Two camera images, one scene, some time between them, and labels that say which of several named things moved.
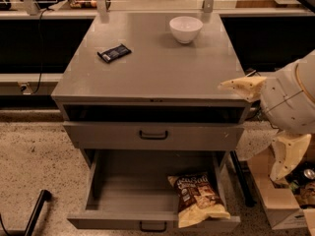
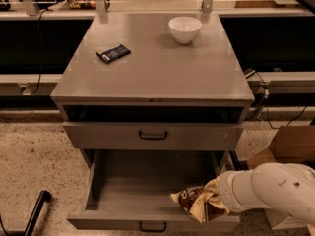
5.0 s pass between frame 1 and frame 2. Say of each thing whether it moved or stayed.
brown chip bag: moved
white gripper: moved
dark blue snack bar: stayed
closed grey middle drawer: stayed
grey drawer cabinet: stayed
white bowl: stayed
